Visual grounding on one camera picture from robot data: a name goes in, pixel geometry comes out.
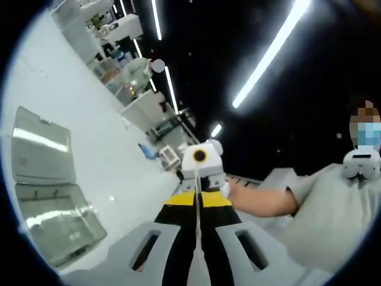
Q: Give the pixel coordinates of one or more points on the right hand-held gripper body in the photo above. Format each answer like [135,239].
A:
[205,162]

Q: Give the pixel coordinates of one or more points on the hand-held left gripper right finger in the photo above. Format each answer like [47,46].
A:
[282,268]

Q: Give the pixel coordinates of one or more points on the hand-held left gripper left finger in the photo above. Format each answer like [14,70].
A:
[119,262]

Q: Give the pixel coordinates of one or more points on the clear plastic compartment box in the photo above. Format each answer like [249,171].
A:
[44,155]

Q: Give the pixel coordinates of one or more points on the white open cube shelf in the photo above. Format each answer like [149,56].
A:
[169,158]

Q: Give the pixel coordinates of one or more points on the blue cloth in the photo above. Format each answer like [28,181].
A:
[148,150]

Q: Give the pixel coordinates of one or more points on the white chest-worn device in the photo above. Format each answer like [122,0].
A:
[361,164]

